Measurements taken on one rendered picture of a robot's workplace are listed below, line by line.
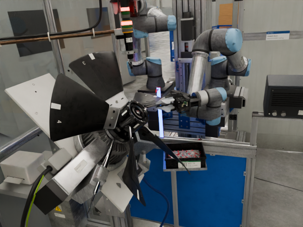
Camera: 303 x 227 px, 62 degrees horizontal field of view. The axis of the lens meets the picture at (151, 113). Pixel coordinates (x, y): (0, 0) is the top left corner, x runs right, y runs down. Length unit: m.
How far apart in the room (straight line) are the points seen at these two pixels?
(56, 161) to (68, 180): 0.09
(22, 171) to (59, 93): 0.60
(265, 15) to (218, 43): 1.44
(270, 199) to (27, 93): 2.09
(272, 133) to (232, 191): 1.51
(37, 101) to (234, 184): 1.21
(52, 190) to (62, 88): 0.33
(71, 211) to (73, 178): 0.41
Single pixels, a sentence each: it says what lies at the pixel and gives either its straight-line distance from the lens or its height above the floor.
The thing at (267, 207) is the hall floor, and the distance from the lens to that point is 2.45.
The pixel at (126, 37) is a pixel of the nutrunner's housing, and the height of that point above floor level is 1.51.
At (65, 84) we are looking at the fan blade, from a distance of 0.89.
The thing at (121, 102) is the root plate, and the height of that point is 1.25.
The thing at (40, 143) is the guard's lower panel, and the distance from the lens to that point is 1.71.
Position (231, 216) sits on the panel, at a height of 0.31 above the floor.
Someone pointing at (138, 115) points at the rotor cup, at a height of 1.21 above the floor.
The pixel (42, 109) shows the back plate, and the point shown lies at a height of 1.25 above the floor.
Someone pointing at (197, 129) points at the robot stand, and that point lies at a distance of 1.96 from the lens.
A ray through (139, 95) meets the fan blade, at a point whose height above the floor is 1.19.
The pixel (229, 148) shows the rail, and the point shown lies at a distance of 1.53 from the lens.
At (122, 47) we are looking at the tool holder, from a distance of 1.06.
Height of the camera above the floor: 1.61
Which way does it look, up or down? 22 degrees down
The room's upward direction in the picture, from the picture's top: 5 degrees counter-clockwise
